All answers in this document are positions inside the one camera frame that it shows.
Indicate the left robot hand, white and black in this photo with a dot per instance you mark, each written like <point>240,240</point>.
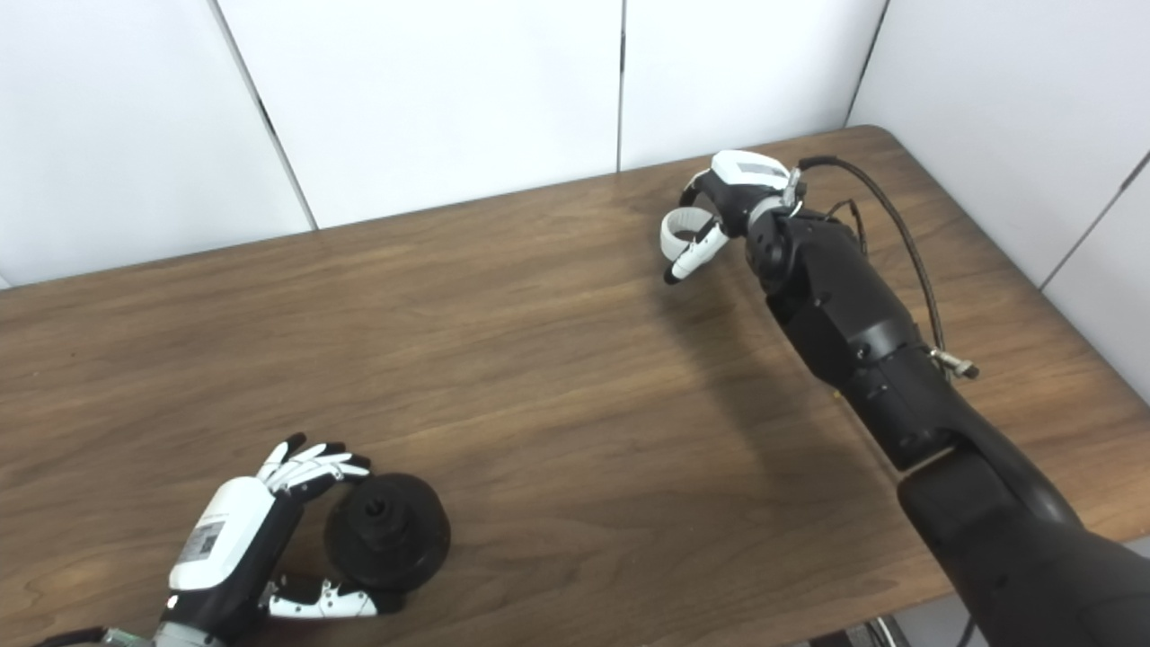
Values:
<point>225,539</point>

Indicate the right robot hand, white and black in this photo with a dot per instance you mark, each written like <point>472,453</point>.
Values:
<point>746,180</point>

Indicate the round black part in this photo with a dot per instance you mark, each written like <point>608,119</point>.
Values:
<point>409,557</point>

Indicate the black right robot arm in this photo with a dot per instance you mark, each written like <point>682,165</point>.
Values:
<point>862,341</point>

